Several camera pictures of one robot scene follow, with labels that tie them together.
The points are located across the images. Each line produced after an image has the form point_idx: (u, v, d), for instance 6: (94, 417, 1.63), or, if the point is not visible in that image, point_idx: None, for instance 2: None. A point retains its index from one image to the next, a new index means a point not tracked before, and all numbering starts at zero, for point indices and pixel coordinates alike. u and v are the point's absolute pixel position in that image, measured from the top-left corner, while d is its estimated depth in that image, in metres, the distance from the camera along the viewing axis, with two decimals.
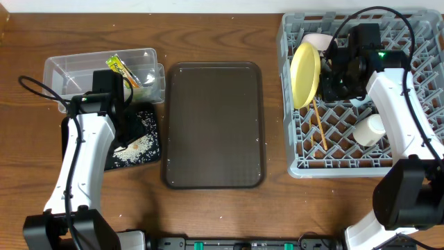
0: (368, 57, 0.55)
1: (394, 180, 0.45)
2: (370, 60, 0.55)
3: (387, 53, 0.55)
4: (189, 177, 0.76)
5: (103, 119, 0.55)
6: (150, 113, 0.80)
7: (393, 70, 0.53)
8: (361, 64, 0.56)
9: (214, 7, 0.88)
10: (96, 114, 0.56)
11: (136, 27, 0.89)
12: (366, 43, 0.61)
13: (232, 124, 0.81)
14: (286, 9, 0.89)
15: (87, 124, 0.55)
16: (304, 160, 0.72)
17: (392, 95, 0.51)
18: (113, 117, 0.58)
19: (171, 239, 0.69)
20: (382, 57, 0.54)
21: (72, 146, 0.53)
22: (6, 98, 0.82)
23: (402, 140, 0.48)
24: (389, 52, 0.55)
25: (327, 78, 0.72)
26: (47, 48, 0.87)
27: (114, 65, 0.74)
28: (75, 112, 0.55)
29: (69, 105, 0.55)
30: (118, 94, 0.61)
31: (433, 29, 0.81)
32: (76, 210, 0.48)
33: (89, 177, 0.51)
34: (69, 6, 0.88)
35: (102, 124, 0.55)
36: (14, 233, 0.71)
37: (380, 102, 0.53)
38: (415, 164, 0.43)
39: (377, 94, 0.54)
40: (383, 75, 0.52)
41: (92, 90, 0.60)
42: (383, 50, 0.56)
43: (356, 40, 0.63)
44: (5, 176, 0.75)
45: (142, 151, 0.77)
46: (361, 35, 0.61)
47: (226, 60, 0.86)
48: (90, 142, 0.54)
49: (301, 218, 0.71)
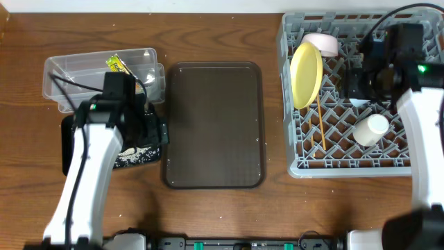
0: (406, 69, 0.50)
1: (412, 223, 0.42)
2: (406, 72, 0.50)
3: (428, 67, 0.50)
4: (189, 176, 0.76)
5: (112, 131, 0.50)
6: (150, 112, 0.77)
7: (431, 92, 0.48)
8: (395, 76, 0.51)
9: (214, 7, 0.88)
10: (105, 126, 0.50)
11: (136, 26, 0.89)
12: (406, 47, 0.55)
13: (232, 123, 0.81)
14: (286, 8, 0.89)
15: (94, 136, 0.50)
16: (304, 160, 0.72)
17: (425, 126, 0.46)
18: (123, 128, 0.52)
19: (171, 239, 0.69)
20: (422, 71, 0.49)
21: (76, 162, 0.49)
22: (5, 98, 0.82)
23: (427, 182, 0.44)
24: (431, 66, 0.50)
25: (354, 74, 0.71)
26: (46, 48, 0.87)
27: (114, 64, 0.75)
28: (82, 122, 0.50)
29: (77, 112, 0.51)
30: (130, 98, 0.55)
31: (434, 29, 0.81)
32: (75, 240, 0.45)
33: (91, 202, 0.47)
34: (69, 6, 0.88)
35: (109, 138, 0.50)
36: (14, 232, 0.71)
37: (411, 127, 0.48)
38: (440, 218, 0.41)
39: (408, 116, 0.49)
40: (420, 95, 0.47)
41: (102, 92, 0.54)
42: (424, 62, 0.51)
43: (393, 41, 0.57)
44: (5, 176, 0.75)
45: (142, 151, 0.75)
46: (400, 37, 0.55)
47: (226, 60, 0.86)
48: (96, 159, 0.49)
49: (301, 218, 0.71)
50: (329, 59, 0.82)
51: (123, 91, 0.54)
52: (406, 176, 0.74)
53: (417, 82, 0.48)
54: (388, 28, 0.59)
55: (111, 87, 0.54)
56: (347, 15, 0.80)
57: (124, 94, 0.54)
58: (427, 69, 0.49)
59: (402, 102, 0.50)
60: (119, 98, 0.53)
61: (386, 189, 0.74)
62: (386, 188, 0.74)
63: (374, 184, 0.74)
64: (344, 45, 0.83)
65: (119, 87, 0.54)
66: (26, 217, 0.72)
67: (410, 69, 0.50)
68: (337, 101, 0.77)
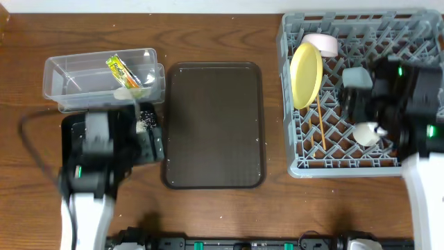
0: (414, 130, 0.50)
1: None
2: (414, 135, 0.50)
3: (438, 132, 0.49)
4: (189, 176, 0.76)
5: (101, 206, 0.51)
6: (150, 113, 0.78)
7: (439, 158, 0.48)
8: (403, 135, 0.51)
9: (214, 7, 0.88)
10: (92, 198, 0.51)
11: (137, 27, 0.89)
12: (420, 97, 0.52)
13: (232, 124, 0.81)
14: (285, 9, 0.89)
15: (81, 208, 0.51)
16: (304, 160, 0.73)
17: (429, 198, 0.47)
18: (111, 188, 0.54)
19: (171, 239, 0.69)
20: (430, 136, 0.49)
21: (67, 235, 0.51)
22: (5, 98, 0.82)
23: None
24: (440, 130, 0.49)
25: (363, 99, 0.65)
26: (47, 48, 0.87)
27: (114, 65, 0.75)
28: (69, 196, 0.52)
29: (62, 183, 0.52)
30: (114, 144, 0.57)
31: (433, 30, 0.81)
32: None
33: None
34: (69, 7, 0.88)
35: (99, 212, 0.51)
36: (14, 232, 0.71)
37: (413, 191, 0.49)
38: None
39: (411, 182, 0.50)
40: (427, 162, 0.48)
41: None
42: (435, 124, 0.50)
43: (411, 86, 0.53)
44: (5, 176, 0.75)
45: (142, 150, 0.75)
46: (416, 85, 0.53)
47: (227, 60, 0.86)
48: (89, 235, 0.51)
49: (301, 218, 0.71)
50: (329, 59, 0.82)
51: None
52: None
53: (427, 149, 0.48)
54: (413, 69, 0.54)
55: None
56: (347, 15, 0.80)
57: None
58: (437, 132, 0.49)
59: (408, 164, 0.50)
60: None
61: (386, 189, 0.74)
62: (386, 188, 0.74)
63: (374, 185, 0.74)
64: (344, 45, 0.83)
65: None
66: (26, 217, 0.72)
67: (418, 132, 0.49)
68: (337, 101, 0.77)
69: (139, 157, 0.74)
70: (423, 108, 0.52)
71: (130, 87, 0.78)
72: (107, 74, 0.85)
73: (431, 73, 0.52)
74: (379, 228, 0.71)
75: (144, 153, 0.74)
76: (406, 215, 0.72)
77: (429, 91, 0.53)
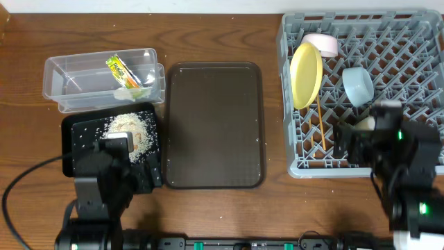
0: (407, 207, 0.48)
1: None
2: (406, 212, 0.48)
3: (431, 211, 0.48)
4: (189, 176, 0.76)
5: None
6: (150, 113, 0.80)
7: (432, 238, 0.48)
8: (395, 210, 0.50)
9: (214, 7, 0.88)
10: None
11: (137, 27, 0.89)
12: (417, 167, 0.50)
13: (232, 124, 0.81)
14: (286, 9, 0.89)
15: None
16: (304, 160, 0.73)
17: None
18: None
19: (171, 239, 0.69)
20: (423, 214, 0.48)
21: None
22: (5, 98, 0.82)
23: None
24: (436, 210, 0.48)
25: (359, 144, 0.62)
26: (47, 48, 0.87)
27: (114, 65, 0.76)
28: None
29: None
30: (110, 198, 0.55)
31: (433, 30, 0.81)
32: None
33: None
34: (69, 6, 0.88)
35: None
36: (14, 232, 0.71)
37: None
38: None
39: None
40: (417, 242, 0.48)
41: (79, 202, 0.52)
42: (431, 204, 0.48)
43: (410, 154, 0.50)
44: (5, 176, 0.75)
45: (142, 151, 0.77)
46: (415, 156, 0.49)
47: (227, 60, 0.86)
48: None
49: (301, 218, 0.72)
50: (329, 59, 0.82)
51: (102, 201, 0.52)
52: None
53: (417, 226, 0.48)
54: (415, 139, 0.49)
55: (87, 196, 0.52)
56: (347, 16, 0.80)
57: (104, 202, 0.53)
58: (431, 211, 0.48)
59: (398, 237, 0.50)
60: (100, 210, 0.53)
61: None
62: None
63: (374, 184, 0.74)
64: (345, 45, 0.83)
65: (97, 198, 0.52)
66: (26, 217, 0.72)
67: (411, 210, 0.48)
68: (336, 101, 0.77)
69: (140, 188, 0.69)
70: (417, 180, 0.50)
71: (130, 87, 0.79)
72: (107, 75, 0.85)
73: (432, 144, 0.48)
74: (378, 228, 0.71)
75: (143, 185, 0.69)
76: None
77: (427, 162, 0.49)
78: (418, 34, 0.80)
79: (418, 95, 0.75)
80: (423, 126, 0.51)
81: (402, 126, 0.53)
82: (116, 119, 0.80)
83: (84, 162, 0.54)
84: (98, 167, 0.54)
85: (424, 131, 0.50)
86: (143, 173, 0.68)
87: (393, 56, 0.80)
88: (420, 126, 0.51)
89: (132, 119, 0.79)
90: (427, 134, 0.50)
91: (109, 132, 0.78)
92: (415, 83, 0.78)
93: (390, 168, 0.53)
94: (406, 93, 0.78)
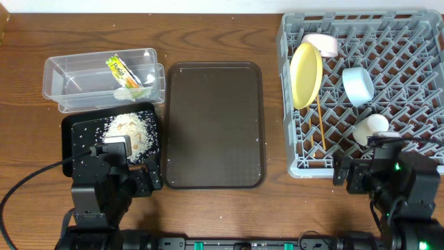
0: (406, 242, 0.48)
1: None
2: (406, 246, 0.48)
3: (431, 246, 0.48)
4: (188, 176, 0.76)
5: None
6: (150, 113, 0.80)
7: None
8: (395, 241, 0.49)
9: (214, 7, 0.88)
10: None
11: (137, 27, 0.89)
12: (415, 198, 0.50)
13: (232, 124, 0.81)
14: (285, 9, 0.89)
15: None
16: (304, 160, 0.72)
17: None
18: None
19: (171, 239, 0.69)
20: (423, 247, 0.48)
21: None
22: (5, 98, 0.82)
23: None
24: (436, 244, 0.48)
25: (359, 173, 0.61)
26: (47, 48, 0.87)
27: (114, 65, 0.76)
28: None
29: None
30: (109, 207, 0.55)
31: (433, 29, 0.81)
32: None
33: None
34: (69, 6, 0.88)
35: None
36: (14, 232, 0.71)
37: None
38: None
39: None
40: None
41: (77, 211, 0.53)
42: (431, 238, 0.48)
43: (408, 186, 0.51)
44: (5, 176, 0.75)
45: (142, 151, 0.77)
46: (413, 189, 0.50)
47: (226, 60, 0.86)
48: None
49: (300, 218, 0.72)
50: (329, 59, 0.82)
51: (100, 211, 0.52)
52: None
53: None
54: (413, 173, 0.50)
55: (84, 205, 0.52)
56: (347, 16, 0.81)
57: (102, 210, 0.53)
58: (430, 245, 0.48)
59: None
60: (99, 218, 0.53)
61: None
62: None
63: None
64: (345, 45, 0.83)
65: (95, 208, 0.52)
66: (26, 217, 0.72)
67: (410, 245, 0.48)
68: (336, 101, 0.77)
69: (139, 191, 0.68)
70: (417, 211, 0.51)
71: (130, 87, 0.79)
72: (107, 75, 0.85)
73: (429, 177, 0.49)
74: None
75: (142, 189, 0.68)
76: None
77: (426, 194, 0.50)
78: (417, 34, 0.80)
79: (418, 95, 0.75)
80: (422, 158, 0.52)
81: (399, 157, 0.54)
82: (116, 119, 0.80)
83: (80, 171, 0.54)
84: (95, 176, 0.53)
85: (422, 164, 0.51)
86: (141, 176, 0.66)
87: (393, 56, 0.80)
88: (417, 159, 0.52)
89: (132, 119, 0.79)
90: (425, 167, 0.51)
91: (109, 132, 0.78)
92: (415, 83, 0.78)
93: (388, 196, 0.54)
94: (406, 93, 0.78)
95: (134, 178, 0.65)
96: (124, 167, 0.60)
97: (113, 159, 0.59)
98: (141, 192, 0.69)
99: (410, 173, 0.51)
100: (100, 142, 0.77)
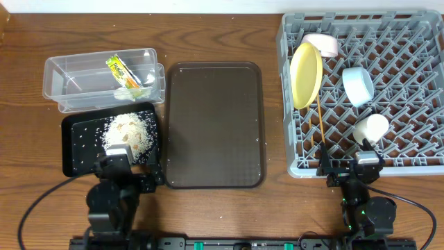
0: None
1: None
2: None
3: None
4: (189, 176, 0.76)
5: None
6: (150, 113, 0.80)
7: None
8: None
9: (214, 7, 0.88)
10: None
11: (137, 27, 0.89)
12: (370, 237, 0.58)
13: (232, 124, 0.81)
14: (285, 9, 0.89)
15: None
16: (304, 160, 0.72)
17: None
18: None
19: (171, 239, 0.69)
20: None
21: None
22: (5, 98, 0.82)
23: None
24: None
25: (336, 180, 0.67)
26: (47, 48, 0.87)
27: (114, 65, 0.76)
28: None
29: None
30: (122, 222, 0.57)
31: (433, 29, 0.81)
32: None
33: None
34: (69, 7, 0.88)
35: None
36: (14, 232, 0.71)
37: None
38: None
39: None
40: None
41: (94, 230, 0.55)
42: None
43: (366, 227, 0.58)
44: (4, 176, 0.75)
45: (142, 151, 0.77)
46: (369, 232, 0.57)
47: (227, 60, 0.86)
48: None
49: (300, 217, 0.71)
50: (329, 59, 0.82)
51: (114, 228, 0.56)
52: (407, 176, 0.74)
53: None
54: (373, 223, 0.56)
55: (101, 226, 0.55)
56: (347, 16, 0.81)
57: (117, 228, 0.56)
58: None
59: None
60: (116, 234, 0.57)
61: (388, 189, 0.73)
62: (388, 188, 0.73)
63: (376, 184, 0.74)
64: (345, 45, 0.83)
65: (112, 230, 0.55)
66: (26, 217, 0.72)
67: None
68: (336, 101, 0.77)
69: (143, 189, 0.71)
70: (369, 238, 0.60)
71: (130, 87, 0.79)
72: (107, 75, 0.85)
73: (386, 228, 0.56)
74: None
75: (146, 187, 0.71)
76: (408, 215, 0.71)
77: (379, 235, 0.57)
78: (417, 34, 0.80)
79: (418, 95, 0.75)
80: (385, 209, 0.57)
81: (366, 205, 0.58)
82: (116, 119, 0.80)
83: (94, 197, 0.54)
84: (108, 203, 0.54)
85: (383, 216, 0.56)
86: (145, 178, 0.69)
87: (393, 56, 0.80)
88: (379, 212, 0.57)
89: (132, 119, 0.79)
90: (386, 221, 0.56)
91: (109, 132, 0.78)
92: (415, 83, 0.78)
93: (353, 219, 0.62)
94: (406, 93, 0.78)
95: (139, 181, 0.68)
96: (128, 174, 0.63)
97: (118, 169, 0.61)
98: (146, 190, 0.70)
99: (371, 223, 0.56)
100: (100, 142, 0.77)
